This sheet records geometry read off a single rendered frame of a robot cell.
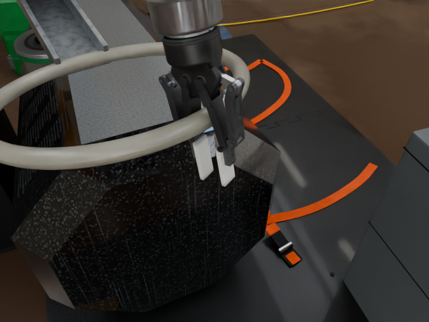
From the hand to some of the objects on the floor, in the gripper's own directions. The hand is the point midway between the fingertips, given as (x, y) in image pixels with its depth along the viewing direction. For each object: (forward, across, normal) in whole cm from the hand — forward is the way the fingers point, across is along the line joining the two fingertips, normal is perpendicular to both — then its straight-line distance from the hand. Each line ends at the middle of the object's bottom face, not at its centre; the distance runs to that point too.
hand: (214, 160), depth 59 cm
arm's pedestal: (+108, -27, -69) cm, 131 cm away
